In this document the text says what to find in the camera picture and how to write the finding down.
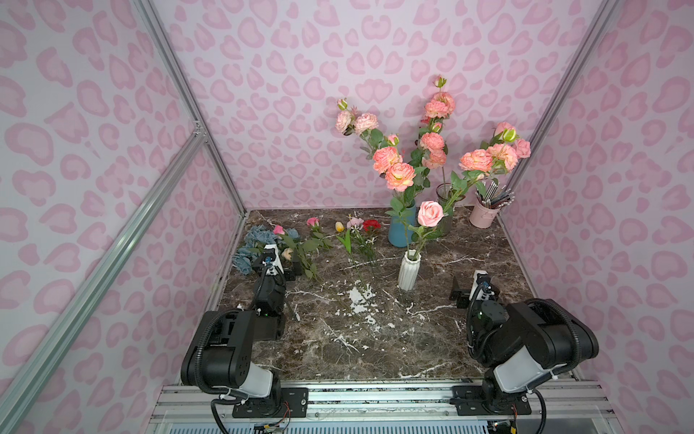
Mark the pink rose with long stem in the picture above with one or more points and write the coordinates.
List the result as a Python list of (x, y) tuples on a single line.
[(505, 133)]

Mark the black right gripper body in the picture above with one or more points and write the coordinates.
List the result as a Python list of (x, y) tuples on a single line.
[(464, 296)]

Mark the pink peony flower branch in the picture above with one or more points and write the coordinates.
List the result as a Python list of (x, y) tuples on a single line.
[(438, 109)]

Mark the pink cup of straws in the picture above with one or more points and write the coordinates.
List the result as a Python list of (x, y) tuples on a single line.
[(490, 203)]

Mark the pale pink rose stem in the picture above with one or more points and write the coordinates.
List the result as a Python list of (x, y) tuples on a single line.
[(429, 216)]

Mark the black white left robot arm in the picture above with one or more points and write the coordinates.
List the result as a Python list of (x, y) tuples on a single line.
[(218, 361)]

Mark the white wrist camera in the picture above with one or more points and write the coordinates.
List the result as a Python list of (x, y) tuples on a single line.
[(482, 287), (271, 261)]

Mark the white ribbed ceramic vase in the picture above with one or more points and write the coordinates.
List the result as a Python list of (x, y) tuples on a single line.
[(409, 269)]

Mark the light pink rose with stem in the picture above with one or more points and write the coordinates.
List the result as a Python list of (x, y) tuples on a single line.
[(522, 148)]

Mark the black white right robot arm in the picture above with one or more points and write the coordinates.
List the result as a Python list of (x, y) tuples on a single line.
[(522, 345)]

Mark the blue grey artificial flower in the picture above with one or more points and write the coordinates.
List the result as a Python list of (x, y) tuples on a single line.
[(253, 246)]

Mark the large pink peony branch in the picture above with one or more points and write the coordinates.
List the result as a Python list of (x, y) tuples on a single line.
[(489, 161)]

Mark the light pink carnation flower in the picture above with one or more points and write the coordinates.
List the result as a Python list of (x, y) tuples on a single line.
[(355, 224)]

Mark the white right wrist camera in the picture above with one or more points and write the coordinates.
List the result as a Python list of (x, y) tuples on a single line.
[(482, 287)]

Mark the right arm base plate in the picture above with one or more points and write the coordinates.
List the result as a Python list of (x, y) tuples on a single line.
[(478, 400)]

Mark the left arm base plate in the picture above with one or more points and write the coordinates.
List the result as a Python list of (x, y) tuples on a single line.
[(280, 400)]

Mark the coral peony flower branch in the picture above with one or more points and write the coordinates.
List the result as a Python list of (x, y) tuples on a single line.
[(429, 155)]

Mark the red carnation flower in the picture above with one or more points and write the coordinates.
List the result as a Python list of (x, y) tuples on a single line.
[(370, 231)]

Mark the pale pink peony branch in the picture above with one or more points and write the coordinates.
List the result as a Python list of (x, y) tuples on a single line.
[(365, 126)]

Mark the yellow tulip flower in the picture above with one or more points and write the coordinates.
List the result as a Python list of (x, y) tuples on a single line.
[(344, 236)]

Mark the teal cylindrical vase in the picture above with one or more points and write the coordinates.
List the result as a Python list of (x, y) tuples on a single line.
[(400, 235)]

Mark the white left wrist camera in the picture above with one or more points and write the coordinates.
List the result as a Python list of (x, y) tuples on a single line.
[(271, 261)]

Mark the bunch of artificial flowers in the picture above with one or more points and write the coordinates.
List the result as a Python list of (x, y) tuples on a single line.
[(305, 248)]

